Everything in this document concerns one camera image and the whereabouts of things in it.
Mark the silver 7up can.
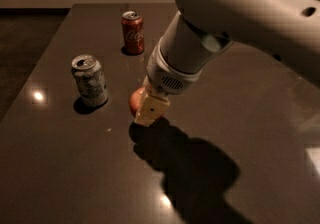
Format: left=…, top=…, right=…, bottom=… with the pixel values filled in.
left=71, top=54, right=109, bottom=108

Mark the red apple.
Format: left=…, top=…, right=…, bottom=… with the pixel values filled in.
left=129, top=87, right=145, bottom=116

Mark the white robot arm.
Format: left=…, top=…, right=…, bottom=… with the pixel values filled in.
left=135, top=0, right=320, bottom=127

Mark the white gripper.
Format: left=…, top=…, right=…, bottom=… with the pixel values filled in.
left=134, top=44, right=201, bottom=127

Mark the red coca-cola can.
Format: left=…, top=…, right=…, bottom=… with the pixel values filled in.
left=121, top=11, right=145, bottom=55

